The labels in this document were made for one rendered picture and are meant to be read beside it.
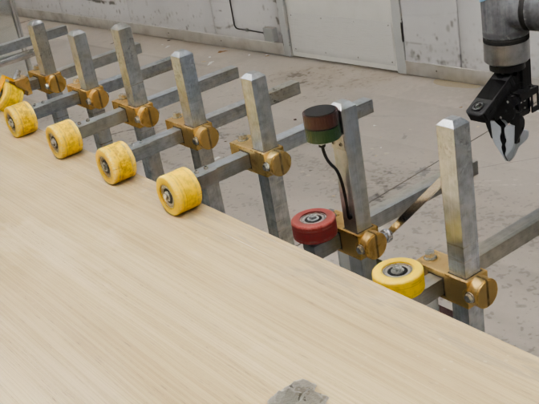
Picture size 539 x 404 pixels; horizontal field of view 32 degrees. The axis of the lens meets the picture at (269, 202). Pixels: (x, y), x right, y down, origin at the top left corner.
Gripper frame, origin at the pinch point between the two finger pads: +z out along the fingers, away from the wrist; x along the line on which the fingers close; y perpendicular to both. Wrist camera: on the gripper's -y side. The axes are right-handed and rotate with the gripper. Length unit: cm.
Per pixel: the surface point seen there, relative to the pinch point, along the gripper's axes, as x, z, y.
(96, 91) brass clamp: 93, -14, -43
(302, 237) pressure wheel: 0, -6, -55
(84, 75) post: 95, -18, -44
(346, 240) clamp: -2.2, -2.2, -47.3
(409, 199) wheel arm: -0.7, -2.5, -29.5
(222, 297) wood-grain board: -6, -7, -77
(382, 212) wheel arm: -0.5, -2.7, -36.4
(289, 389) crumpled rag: -35, -9, -87
